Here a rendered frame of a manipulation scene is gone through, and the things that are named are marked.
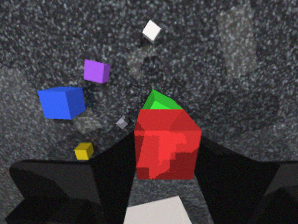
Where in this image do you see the blue cube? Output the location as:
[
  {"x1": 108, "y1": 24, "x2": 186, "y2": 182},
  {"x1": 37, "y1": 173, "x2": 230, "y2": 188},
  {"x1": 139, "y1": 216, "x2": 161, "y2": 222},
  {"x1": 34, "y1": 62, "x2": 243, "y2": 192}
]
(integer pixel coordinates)
[{"x1": 37, "y1": 87, "x2": 86, "y2": 119}]

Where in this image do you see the red block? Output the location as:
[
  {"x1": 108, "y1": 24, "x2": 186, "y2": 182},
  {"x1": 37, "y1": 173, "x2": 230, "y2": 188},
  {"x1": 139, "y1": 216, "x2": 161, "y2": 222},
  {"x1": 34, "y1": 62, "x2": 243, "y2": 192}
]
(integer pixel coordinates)
[{"x1": 134, "y1": 109, "x2": 201, "y2": 180}]

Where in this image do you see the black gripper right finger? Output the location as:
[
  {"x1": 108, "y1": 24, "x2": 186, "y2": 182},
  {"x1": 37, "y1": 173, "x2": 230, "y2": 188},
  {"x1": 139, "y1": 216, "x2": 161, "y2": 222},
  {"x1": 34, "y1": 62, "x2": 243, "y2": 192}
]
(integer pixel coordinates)
[{"x1": 194, "y1": 136, "x2": 298, "y2": 224}]

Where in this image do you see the purple block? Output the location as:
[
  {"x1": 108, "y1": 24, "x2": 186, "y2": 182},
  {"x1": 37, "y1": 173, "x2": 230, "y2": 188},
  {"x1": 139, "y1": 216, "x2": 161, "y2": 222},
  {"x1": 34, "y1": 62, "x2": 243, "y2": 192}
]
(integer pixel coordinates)
[{"x1": 84, "y1": 59, "x2": 111, "y2": 83}]

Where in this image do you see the small yellow block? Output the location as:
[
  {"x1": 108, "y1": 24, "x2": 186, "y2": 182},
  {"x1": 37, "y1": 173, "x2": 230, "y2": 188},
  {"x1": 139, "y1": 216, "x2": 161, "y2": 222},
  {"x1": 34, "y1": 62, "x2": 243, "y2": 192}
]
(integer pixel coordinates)
[{"x1": 75, "y1": 142, "x2": 94, "y2": 160}]

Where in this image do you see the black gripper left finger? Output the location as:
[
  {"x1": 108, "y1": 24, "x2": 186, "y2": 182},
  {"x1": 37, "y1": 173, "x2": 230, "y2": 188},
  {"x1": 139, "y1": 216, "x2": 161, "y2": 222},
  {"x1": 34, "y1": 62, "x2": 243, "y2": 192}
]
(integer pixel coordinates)
[{"x1": 9, "y1": 131, "x2": 136, "y2": 224}]

